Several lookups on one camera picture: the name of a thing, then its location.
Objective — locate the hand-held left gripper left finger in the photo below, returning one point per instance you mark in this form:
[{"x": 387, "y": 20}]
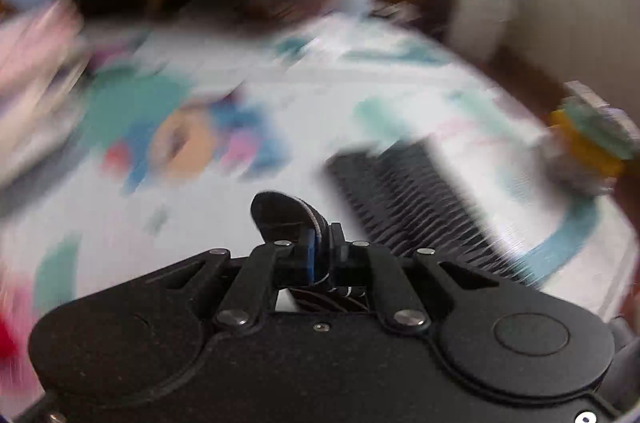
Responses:
[{"x": 311, "y": 258}]

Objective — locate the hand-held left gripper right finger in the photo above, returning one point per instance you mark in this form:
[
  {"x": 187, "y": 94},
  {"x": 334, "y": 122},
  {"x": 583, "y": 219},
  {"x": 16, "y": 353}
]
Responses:
[{"x": 350, "y": 263}]

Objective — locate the black striped garment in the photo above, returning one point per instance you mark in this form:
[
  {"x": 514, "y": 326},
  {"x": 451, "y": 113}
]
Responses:
[{"x": 415, "y": 203}]

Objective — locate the pile of pastel folded clothes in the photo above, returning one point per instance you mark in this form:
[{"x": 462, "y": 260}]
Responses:
[{"x": 35, "y": 93}]

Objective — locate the printed animal play mat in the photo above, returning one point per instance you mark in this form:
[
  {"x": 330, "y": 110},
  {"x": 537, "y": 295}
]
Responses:
[{"x": 300, "y": 103}]

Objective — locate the yellow folded garment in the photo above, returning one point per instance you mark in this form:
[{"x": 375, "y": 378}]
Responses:
[{"x": 585, "y": 153}]

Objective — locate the white bucket with teal rim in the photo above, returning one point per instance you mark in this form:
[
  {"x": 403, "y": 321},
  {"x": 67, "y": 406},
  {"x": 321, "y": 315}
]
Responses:
[{"x": 480, "y": 18}]

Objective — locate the teal folded garment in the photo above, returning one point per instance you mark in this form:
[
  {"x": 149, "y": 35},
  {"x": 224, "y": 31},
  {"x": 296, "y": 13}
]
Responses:
[{"x": 600, "y": 135}]

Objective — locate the white grey floral folded garment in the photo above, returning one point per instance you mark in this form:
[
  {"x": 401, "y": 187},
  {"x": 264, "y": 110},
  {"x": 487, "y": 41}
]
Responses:
[{"x": 600, "y": 108}]

